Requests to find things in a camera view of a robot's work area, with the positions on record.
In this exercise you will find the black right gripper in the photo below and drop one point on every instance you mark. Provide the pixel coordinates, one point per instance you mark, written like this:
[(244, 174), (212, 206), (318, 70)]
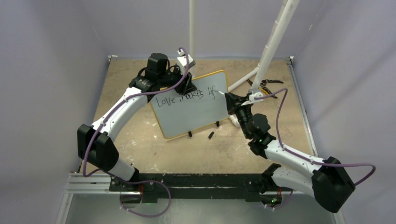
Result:
[(234, 102)]

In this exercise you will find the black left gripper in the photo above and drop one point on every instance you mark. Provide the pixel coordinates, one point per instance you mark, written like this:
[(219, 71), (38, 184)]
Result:
[(187, 85)]

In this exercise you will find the yellow-framed whiteboard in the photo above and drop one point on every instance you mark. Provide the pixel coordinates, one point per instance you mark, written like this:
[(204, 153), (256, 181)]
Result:
[(177, 115)]

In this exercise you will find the black marker cap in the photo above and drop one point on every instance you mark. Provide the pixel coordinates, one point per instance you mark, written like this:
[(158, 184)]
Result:
[(211, 135)]

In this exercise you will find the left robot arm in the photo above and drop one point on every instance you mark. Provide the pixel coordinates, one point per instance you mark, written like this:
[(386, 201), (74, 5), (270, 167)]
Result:
[(96, 141)]

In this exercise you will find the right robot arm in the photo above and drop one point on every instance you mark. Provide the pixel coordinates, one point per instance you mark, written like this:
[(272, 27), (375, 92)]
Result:
[(326, 180)]

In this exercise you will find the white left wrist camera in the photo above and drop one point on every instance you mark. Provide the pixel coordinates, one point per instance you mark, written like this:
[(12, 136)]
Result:
[(185, 60)]

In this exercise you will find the yellow-handled pliers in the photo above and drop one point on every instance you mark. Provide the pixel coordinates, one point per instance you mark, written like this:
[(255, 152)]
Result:
[(266, 92)]

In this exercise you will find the right metal corner bracket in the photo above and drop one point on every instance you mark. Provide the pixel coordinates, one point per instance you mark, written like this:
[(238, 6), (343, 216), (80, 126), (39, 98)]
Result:
[(289, 60)]

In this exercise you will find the metal corner bracket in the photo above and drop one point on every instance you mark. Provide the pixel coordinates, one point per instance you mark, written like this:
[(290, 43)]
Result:
[(289, 60), (111, 58)]

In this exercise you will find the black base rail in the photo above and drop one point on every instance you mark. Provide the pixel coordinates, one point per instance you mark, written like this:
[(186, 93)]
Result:
[(248, 187)]

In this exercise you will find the white PVC pipe frame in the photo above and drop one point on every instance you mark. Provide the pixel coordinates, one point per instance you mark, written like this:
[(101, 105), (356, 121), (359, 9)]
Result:
[(240, 29)]

